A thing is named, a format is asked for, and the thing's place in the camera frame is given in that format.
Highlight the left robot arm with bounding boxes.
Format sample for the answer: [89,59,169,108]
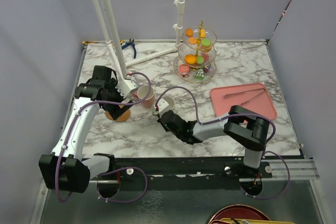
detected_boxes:
[39,66,138,193]

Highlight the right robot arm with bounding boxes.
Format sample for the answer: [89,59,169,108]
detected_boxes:
[158,105,274,177]

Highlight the toy brown chip cookie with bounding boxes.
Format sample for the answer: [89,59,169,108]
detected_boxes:
[185,28,194,37]

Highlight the pink mug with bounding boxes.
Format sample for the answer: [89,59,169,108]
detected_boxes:
[132,85,155,108]

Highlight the toy green macaron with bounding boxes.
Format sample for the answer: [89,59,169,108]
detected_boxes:
[201,38,212,47]
[196,56,204,65]

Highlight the pink-handled metal tongs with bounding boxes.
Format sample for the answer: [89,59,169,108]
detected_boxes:
[223,88,266,105]

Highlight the pink serving tray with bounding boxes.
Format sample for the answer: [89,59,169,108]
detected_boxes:
[210,83,277,120]

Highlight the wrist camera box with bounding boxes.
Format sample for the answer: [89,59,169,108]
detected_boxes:
[155,99,171,116]
[116,79,138,99]

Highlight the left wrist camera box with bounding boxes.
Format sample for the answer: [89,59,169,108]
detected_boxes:
[116,79,138,99]

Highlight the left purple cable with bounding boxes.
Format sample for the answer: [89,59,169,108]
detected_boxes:
[56,71,153,204]

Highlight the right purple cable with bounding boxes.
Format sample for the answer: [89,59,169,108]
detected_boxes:
[156,87,291,200]

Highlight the toy bread bun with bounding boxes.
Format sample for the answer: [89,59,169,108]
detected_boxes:
[201,46,212,53]

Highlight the blue-handled pliers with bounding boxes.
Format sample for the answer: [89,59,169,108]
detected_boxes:
[118,38,137,59]

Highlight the purple cable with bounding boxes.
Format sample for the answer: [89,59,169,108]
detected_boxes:
[56,71,153,204]
[156,87,291,200]

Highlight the toy purple cake slice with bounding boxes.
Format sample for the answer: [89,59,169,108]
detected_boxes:
[204,66,210,73]

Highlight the toy orange egg tart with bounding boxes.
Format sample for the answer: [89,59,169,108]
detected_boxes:
[184,54,197,65]

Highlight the white pvc pipe frame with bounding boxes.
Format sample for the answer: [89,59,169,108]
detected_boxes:
[92,0,185,78]

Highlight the aluminium rail base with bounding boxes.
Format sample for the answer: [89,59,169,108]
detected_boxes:
[41,155,320,184]

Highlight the toy green cake slice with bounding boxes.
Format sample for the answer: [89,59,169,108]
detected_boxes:
[195,68,205,80]

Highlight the toy orange round cookie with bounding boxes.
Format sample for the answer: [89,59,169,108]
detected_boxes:
[188,37,197,45]

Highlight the toy yellow cracker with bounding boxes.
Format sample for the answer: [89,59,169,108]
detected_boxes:
[201,29,206,38]

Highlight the yellow-handled tool at wall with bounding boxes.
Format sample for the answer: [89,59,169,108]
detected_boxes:
[82,41,105,45]

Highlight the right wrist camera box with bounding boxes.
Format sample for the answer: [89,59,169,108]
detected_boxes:
[155,99,171,116]

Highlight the three-tier glass dessert stand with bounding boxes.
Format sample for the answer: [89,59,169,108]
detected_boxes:
[173,21,217,84]

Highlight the red round tray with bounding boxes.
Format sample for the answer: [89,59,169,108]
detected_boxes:
[208,205,270,223]

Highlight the green mug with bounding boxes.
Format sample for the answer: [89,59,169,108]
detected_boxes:
[152,95,175,117]

